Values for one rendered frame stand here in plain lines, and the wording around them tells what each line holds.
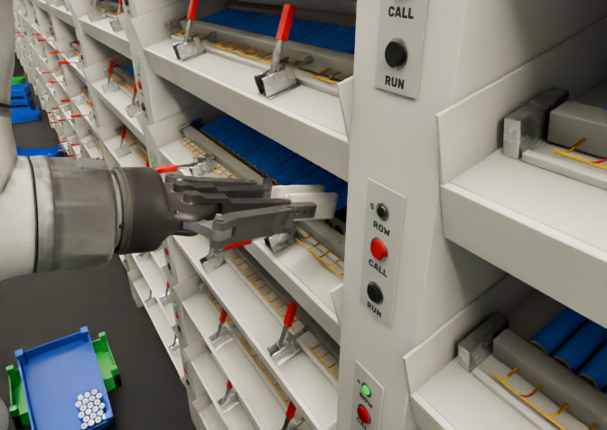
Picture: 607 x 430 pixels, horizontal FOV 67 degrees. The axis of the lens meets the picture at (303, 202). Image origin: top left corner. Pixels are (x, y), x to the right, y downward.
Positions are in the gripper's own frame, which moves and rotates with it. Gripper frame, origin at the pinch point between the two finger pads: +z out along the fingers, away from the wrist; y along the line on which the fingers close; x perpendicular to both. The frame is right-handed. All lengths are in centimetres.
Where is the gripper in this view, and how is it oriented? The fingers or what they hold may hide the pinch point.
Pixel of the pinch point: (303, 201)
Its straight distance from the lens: 50.3
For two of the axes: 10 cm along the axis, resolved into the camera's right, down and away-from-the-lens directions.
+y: -5.6, -3.7, 7.4
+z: 8.0, -0.4, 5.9
